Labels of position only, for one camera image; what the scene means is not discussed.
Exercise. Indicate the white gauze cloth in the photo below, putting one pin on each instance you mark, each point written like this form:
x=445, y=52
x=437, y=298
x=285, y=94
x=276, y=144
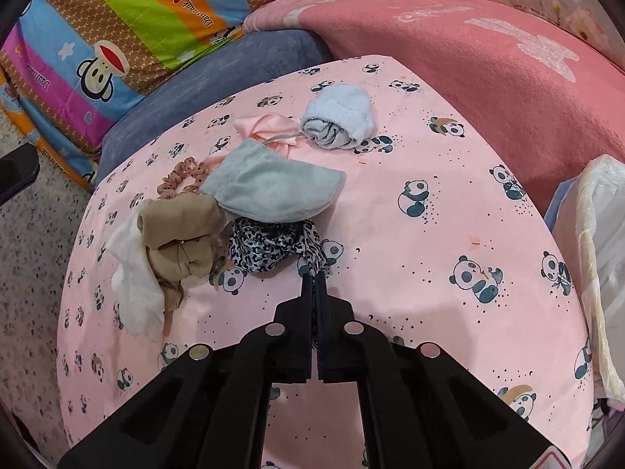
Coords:
x=134, y=283

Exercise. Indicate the leopard print scrunchie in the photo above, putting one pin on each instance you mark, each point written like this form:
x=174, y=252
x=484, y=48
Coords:
x=263, y=249

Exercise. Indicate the blue-grey sofa cushion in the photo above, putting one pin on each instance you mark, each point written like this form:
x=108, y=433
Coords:
x=195, y=88

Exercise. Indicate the beige stocking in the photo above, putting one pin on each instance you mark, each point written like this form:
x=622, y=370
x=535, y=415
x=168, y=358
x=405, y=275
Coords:
x=180, y=224

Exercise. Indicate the pale blue sock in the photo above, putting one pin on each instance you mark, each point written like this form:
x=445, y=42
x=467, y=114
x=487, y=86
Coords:
x=337, y=112

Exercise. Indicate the pink satin bow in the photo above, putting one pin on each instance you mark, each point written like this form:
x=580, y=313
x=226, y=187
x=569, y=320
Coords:
x=263, y=129

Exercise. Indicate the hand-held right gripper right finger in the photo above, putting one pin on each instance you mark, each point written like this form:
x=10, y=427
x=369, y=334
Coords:
x=332, y=342

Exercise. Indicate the pink panda print cloth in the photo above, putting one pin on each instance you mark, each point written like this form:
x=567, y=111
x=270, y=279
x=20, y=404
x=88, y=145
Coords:
x=429, y=205

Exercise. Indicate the pink blanket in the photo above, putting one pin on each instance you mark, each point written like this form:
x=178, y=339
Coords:
x=464, y=73

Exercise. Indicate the grey velvet pouch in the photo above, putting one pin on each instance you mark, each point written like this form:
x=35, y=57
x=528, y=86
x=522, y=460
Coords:
x=263, y=185

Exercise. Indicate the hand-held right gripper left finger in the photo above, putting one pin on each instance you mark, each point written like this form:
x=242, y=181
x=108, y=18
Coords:
x=298, y=342

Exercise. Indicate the dark flat object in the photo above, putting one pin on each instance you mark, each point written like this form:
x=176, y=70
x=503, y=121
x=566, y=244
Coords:
x=17, y=176

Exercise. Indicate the white lined trash bin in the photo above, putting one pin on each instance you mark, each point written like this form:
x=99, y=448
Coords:
x=605, y=254

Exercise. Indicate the colourful monkey print quilt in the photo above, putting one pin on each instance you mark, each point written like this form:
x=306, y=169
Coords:
x=122, y=24

